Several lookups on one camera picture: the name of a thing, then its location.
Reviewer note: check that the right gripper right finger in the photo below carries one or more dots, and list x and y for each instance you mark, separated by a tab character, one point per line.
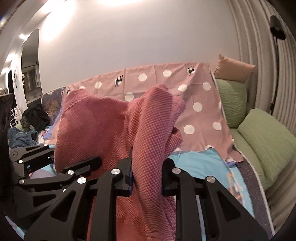
206	209

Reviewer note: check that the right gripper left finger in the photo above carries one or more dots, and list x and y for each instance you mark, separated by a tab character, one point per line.
87	209

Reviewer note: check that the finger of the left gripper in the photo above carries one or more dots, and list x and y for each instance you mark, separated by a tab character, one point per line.
26	160
32	196

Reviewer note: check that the pink knit sweater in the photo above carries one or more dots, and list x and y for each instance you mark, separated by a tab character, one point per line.
112	129

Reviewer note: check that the black clothes pile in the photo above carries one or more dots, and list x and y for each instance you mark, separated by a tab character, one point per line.
36	117

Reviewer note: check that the dark blue fleece blanket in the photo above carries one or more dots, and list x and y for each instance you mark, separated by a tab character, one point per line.
18	138

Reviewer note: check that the blue geometric bedspread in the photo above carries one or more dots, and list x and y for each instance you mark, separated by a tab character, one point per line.
242	182

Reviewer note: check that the green pillow near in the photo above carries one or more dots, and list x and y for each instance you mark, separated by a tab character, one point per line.
271	141

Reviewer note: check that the green pillow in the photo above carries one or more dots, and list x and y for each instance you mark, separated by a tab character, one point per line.
271	141
234	101

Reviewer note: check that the pink polka dot sheet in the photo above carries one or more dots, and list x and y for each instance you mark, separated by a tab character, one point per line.
202	123

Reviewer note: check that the green pillow far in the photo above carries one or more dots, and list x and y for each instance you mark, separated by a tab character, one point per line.
234	101

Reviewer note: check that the tan pillow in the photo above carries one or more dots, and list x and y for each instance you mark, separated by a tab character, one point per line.
233	70

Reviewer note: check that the black floor lamp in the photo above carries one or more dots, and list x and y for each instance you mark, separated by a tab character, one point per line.
278	34

